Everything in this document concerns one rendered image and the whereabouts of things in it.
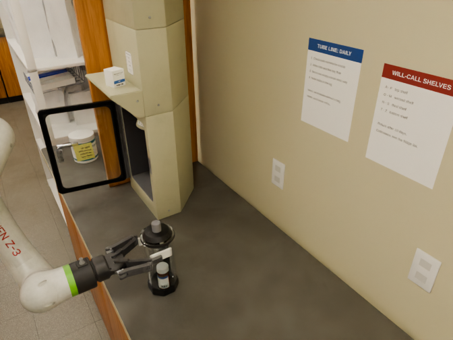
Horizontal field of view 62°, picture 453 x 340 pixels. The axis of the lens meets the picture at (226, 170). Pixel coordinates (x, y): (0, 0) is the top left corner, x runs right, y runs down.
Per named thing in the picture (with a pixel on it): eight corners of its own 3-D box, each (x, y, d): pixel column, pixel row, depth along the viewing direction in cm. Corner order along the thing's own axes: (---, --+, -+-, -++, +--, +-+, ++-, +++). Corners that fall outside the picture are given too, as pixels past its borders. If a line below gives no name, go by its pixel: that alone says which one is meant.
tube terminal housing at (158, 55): (176, 172, 195) (164, 13, 157) (208, 202, 172) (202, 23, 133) (131, 186, 184) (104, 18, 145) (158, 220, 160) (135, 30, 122)
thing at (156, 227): (164, 226, 124) (163, 210, 121) (177, 241, 118) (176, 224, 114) (138, 236, 120) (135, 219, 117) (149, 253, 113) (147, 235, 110)
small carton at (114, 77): (116, 82, 140) (114, 66, 137) (125, 84, 137) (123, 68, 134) (106, 85, 137) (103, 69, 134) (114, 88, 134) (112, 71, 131)
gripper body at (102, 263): (95, 270, 105) (127, 258, 110) (87, 253, 111) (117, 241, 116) (100, 289, 109) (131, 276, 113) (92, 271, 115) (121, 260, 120)
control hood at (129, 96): (116, 93, 160) (112, 69, 155) (145, 117, 137) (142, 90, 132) (89, 98, 155) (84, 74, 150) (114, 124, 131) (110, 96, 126)
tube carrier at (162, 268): (170, 266, 135) (165, 218, 124) (185, 286, 127) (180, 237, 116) (142, 278, 130) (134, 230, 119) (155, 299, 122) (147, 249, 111)
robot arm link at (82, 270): (73, 282, 114) (81, 303, 107) (65, 253, 108) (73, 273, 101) (93, 274, 116) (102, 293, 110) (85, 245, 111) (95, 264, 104)
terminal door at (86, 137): (127, 179, 179) (114, 99, 159) (58, 195, 168) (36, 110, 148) (127, 179, 180) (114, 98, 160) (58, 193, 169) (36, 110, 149)
